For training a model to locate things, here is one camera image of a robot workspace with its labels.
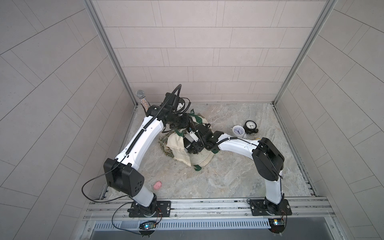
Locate canvas tote bag green handles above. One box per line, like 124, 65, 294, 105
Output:
159, 110, 214, 171

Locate white plastic alarm clock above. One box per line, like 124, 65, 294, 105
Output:
232, 125, 246, 139

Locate small black alarm clock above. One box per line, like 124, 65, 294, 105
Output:
243, 120, 259, 135

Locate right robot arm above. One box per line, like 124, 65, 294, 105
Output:
183, 131, 290, 216

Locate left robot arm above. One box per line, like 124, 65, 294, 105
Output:
104, 106, 191, 217

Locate left circuit board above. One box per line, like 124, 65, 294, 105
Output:
139, 221, 157, 236

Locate circuit board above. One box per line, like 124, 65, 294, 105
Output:
268, 218, 286, 234
139, 221, 157, 236

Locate right circuit board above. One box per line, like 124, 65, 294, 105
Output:
268, 218, 286, 234

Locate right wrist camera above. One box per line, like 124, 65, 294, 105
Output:
184, 123, 212, 144

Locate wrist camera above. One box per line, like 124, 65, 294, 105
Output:
184, 123, 212, 144
162, 93, 188, 114

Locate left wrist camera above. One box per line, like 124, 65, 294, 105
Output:
162, 93, 188, 114

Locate black cables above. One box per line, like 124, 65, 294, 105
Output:
81, 167, 142, 235

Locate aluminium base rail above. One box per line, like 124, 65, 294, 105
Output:
82, 197, 336, 232

